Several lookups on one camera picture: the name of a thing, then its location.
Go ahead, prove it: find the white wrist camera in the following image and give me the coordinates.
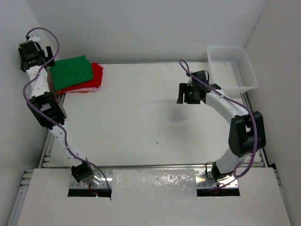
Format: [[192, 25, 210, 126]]
[[28, 35, 41, 42], [186, 70, 210, 85]]

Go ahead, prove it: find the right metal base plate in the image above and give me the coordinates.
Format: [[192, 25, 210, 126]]
[[195, 166, 238, 189]]

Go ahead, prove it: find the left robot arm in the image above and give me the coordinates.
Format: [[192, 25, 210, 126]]
[[18, 40, 95, 186]]

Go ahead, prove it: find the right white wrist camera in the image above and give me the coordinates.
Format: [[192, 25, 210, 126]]
[[186, 70, 210, 85]]

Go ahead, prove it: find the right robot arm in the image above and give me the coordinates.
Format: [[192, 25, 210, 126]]
[[177, 83, 266, 181]]

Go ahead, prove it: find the green t shirt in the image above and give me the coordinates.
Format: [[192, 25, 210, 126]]
[[50, 55, 94, 91]]

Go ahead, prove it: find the red t shirt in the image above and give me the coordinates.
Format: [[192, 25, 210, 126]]
[[65, 63, 103, 90]]

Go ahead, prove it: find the white plastic bin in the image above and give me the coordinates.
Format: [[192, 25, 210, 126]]
[[207, 46, 259, 98]]

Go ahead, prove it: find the pink t shirt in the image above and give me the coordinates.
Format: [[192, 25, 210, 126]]
[[80, 87, 100, 93]]

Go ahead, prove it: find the orange t shirt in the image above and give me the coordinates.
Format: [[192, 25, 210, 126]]
[[56, 88, 94, 95]]

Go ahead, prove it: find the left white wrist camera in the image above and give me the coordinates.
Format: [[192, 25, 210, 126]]
[[28, 35, 41, 42]]

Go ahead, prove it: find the metal base plate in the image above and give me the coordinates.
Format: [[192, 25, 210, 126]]
[[195, 166, 238, 189], [69, 168, 113, 189]]

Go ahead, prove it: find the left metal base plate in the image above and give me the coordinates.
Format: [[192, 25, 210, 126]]
[[69, 168, 113, 189]]

